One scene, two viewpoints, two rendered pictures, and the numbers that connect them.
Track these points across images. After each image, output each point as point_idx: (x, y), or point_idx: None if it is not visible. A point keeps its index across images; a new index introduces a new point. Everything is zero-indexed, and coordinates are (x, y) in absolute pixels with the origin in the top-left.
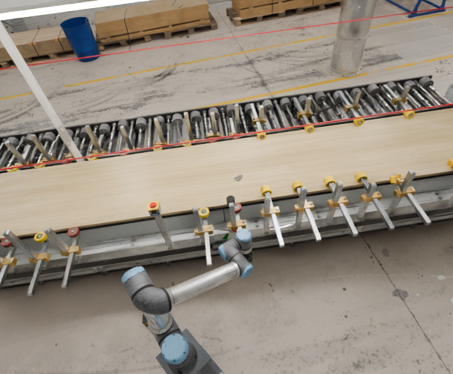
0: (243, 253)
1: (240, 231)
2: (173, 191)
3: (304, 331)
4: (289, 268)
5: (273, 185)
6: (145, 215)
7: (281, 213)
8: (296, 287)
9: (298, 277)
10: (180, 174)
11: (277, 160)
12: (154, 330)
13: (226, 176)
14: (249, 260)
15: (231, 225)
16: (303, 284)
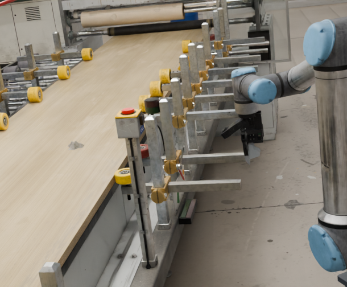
0: (257, 108)
1: (237, 70)
2: (37, 203)
3: (327, 286)
4: (212, 283)
5: None
6: (74, 231)
7: (151, 175)
8: (250, 281)
9: (233, 277)
10: None
11: (71, 121)
12: None
13: (60, 155)
14: (262, 126)
15: (174, 159)
16: (247, 274)
